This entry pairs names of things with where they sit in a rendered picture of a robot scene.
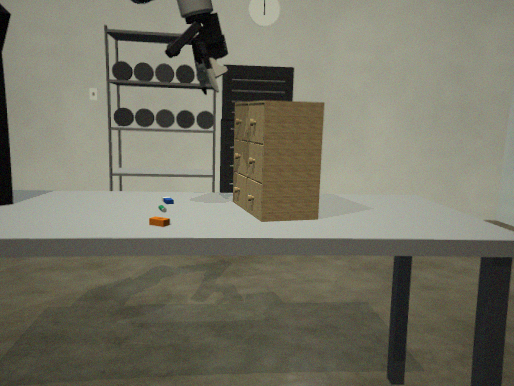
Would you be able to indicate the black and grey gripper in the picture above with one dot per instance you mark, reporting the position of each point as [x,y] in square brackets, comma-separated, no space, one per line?
[206,48]

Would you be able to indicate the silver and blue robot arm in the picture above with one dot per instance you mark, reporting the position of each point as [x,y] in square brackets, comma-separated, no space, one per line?
[187,8]

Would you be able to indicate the light wooden chest of drawers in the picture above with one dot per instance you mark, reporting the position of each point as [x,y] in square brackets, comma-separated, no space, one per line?
[292,150]

